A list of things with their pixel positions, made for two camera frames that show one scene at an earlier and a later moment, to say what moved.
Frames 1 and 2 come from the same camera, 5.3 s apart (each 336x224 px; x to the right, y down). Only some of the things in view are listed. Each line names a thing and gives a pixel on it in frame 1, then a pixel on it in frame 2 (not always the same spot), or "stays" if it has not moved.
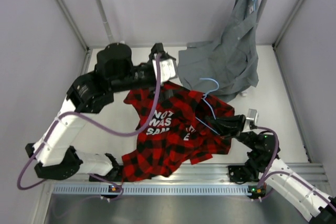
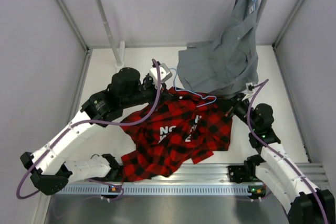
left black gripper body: [140, 78] to [147, 91]
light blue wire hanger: [208, 103] to [192, 92]
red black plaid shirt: [174, 130] stays
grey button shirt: [226, 66] stays
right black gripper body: [232, 132] to [238, 107]
